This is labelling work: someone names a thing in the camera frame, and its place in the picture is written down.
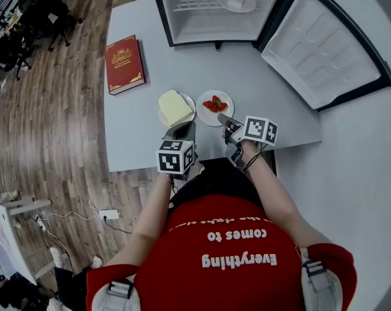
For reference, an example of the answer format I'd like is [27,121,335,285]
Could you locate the white floor cable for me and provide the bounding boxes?
[44,201,101,220]

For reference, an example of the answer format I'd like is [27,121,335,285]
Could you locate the person's left forearm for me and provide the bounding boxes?
[102,173,174,268]

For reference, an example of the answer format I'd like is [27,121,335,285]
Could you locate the grey shoulder strap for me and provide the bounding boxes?
[91,279,141,311]
[298,248,340,311]

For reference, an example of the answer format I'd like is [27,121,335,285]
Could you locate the black floor cable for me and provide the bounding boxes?
[104,218,134,235]

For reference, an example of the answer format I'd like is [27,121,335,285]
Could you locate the white-lined refrigerator door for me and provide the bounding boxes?
[255,0,391,111]

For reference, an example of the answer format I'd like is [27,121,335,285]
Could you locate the black office chair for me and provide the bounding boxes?
[16,0,84,53]
[0,32,34,82]

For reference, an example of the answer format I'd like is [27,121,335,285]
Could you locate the white plate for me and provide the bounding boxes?
[196,89,235,128]
[158,91,196,129]
[216,0,257,14]

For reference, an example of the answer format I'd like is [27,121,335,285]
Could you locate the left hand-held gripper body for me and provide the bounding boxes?
[154,137,200,181]

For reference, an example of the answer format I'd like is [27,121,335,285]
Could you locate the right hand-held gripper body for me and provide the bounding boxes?
[221,115,279,168]

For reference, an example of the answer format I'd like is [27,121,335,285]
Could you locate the white desk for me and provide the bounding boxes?
[0,198,52,286]

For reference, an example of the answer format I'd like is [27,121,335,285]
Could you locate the red printed T-shirt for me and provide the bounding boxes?
[86,194,358,311]

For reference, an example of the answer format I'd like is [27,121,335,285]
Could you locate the black mini fridge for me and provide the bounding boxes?
[149,0,391,111]

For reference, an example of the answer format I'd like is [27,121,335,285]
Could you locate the person's right forearm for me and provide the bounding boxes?
[242,141,332,249]

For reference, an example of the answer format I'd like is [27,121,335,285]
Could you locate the black trousers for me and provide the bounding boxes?
[168,156,265,214]

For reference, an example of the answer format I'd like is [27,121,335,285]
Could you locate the clear fridge shelf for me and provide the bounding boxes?
[172,0,257,14]

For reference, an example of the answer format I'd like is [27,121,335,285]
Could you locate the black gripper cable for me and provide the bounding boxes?
[167,173,182,196]
[242,144,264,174]

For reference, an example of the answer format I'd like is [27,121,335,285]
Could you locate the red hardcover book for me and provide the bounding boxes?
[104,34,147,96]

